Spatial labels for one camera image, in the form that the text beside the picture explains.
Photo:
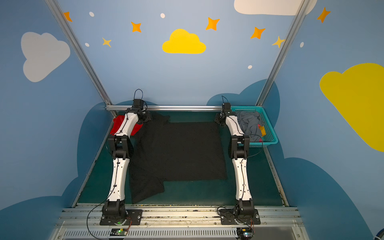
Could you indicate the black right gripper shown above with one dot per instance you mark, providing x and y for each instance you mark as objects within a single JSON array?
[{"x": 218, "y": 118}]

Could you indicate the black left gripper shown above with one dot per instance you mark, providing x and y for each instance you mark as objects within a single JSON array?
[{"x": 147, "y": 116}]

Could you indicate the black printed t shirt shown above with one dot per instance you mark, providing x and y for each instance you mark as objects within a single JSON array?
[{"x": 166, "y": 151}]

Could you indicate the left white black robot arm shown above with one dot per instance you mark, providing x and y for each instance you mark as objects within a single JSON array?
[{"x": 121, "y": 149}]

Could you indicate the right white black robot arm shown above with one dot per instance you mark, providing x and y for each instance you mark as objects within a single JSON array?
[{"x": 239, "y": 151}]

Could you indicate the red folded t shirt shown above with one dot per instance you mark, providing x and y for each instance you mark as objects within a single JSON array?
[{"x": 127, "y": 124}]

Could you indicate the grey t shirt in basket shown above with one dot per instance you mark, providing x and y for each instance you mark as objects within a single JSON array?
[{"x": 249, "y": 123}]

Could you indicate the yellow garment in basket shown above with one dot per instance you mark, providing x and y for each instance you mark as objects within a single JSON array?
[{"x": 262, "y": 130}]

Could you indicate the teal plastic basket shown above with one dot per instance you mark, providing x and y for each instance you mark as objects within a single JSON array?
[{"x": 270, "y": 137}]

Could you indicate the right green circuit board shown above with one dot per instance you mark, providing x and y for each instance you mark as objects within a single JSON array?
[{"x": 244, "y": 233}]

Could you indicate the green circuit board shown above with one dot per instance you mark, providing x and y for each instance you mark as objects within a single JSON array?
[
  {"x": 119, "y": 232},
  {"x": 244, "y": 233}
]

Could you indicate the left green circuit board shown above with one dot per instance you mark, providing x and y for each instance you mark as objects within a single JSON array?
[{"x": 119, "y": 232}]

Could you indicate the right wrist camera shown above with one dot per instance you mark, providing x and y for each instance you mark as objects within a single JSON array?
[{"x": 226, "y": 107}]

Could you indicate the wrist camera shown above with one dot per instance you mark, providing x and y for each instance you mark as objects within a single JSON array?
[
  {"x": 226, "y": 107},
  {"x": 138, "y": 104}
]

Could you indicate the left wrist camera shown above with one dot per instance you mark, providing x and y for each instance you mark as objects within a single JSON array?
[{"x": 138, "y": 104}]

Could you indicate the horizontal aluminium frame rail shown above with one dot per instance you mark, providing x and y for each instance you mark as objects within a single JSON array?
[{"x": 169, "y": 108}]

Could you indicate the left side floor rail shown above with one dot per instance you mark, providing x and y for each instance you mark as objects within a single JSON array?
[{"x": 90, "y": 145}]

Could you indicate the floor rail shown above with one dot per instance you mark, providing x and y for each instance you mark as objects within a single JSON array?
[
  {"x": 90, "y": 145},
  {"x": 276, "y": 178}
]

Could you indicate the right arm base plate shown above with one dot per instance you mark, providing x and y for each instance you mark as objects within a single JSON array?
[{"x": 231, "y": 217}]

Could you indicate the right side floor rail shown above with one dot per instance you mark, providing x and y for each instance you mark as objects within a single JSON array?
[{"x": 276, "y": 178}]

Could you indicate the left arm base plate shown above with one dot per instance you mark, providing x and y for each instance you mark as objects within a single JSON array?
[{"x": 133, "y": 217}]

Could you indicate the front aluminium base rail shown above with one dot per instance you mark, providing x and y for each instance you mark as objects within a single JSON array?
[{"x": 178, "y": 223}]

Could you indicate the right aluminium corner post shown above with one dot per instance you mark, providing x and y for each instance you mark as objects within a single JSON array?
[{"x": 291, "y": 34}]

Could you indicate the aluminium corner post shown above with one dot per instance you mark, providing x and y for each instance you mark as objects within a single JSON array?
[
  {"x": 291, "y": 34},
  {"x": 73, "y": 40}
]

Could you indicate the left aluminium corner post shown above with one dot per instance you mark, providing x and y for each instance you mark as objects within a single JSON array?
[{"x": 73, "y": 40}]

